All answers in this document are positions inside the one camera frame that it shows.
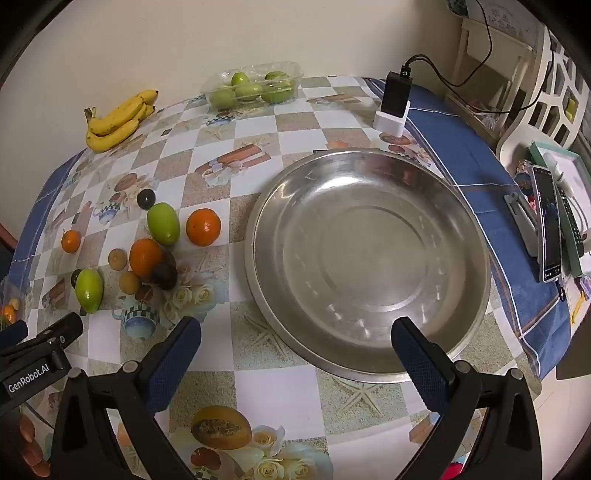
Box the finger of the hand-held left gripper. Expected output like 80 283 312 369
0 320 28 352
30 313 84 347

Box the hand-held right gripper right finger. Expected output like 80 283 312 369
392 317 543 480

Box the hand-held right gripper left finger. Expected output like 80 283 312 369
51 316 202 480

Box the light green jujube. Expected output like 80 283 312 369
75 268 103 315

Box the dark purple plum with stem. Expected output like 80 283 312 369
148 251 178 291

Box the large orange mandarin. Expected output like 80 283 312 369
129 238 163 280
185 208 222 247

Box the large steel bowl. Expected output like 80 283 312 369
244 148 491 384

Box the person's left hand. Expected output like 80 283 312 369
18 415 51 478

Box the clear plastic bag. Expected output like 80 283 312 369
0 277 28 333

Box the dark red-edged furniture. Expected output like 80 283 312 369
0 224 19 278

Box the grey phone stand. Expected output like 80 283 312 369
504 191 541 257

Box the black smartphone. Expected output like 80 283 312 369
532 165 563 283

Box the bunch of yellow bananas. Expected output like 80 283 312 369
84 89 160 154

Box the black remote control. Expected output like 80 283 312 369
556 187 587 278

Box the small colourful container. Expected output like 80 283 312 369
513 159 536 195

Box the white plastic bottle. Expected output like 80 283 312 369
544 153 575 195

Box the green-edged white box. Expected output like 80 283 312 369
529 141 591 232

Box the checkered printed tablecloth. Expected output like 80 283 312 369
9 76 573 480

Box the clear plastic tray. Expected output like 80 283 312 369
204 63 305 112

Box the white lattice plastic chair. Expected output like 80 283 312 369
496 28 591 185

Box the white wooden rack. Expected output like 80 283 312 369
443 16 536 139

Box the black charging cable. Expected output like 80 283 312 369
402 0 495 88

